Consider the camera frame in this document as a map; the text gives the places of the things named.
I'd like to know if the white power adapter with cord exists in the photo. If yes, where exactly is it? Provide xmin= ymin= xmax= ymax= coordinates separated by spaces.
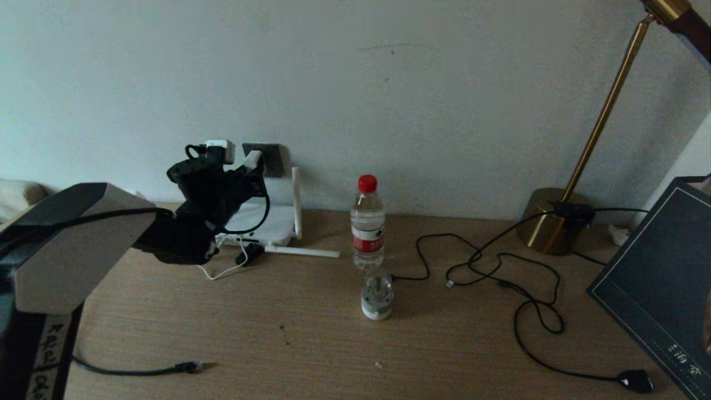
xmin=197 ymin=149 xmax=265 ymax=280

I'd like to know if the black ethernet cable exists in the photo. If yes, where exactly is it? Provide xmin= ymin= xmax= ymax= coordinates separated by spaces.
xmin=72 ymin=356 xmax=205 ymax=376

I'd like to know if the white router with antennas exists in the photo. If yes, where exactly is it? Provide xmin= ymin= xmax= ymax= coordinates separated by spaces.
xmin=217 ymin=167 xmax=341 ymax=259

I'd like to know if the black rectangular box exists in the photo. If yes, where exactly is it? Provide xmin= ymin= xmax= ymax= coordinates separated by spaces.
xmin=236 ymin=243 xmax=266 ymax=267

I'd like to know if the red-capped water bottle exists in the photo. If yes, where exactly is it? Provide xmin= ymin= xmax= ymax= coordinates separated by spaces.
xmin=351 ymin=175 xmax=386 ymax=270

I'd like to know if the small grey clear-topped device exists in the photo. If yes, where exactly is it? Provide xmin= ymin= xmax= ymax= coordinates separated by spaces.
xmin=362 ymin=270 xmax=395 ymax=321

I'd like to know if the beige cushion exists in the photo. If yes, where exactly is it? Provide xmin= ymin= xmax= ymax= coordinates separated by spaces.
xmin=0 ymin=179 xmax=51 ymax=220

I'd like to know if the brass desk lamp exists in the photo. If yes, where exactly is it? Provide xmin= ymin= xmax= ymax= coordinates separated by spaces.
xmin=515 ymin=0 xmax=711 ymax=257

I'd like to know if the small black power box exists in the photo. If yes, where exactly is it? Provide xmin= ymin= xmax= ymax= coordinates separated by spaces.
xmin=550 ymin=203 xmax=594 ymax=228

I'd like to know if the dark framed board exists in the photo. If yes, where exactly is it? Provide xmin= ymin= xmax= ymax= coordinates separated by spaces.
xmin=584 ymin=172 xmax=711 ymax=400

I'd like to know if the grey wall socket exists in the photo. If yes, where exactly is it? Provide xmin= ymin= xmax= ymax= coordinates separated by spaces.
xmin=243 ymin=143 xmax=282 ymax=178

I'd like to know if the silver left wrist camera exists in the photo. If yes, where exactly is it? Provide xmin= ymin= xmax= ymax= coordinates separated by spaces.
xmin=206 ymin=140 xmax=235 ymax=164

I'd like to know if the black left wrist camera cable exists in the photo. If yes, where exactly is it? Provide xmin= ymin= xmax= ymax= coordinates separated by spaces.
xmin=186 ymin=144 xmax=271 ymax=235

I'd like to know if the black cable with silver connector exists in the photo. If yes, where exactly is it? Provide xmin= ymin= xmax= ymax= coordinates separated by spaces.
xmin=445 ymin=208 xmax=556 ymax=289

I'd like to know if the black lamp cord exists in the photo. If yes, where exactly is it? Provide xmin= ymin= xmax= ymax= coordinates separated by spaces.
xmin=390 ymin=234 xmax=653 ymax=394

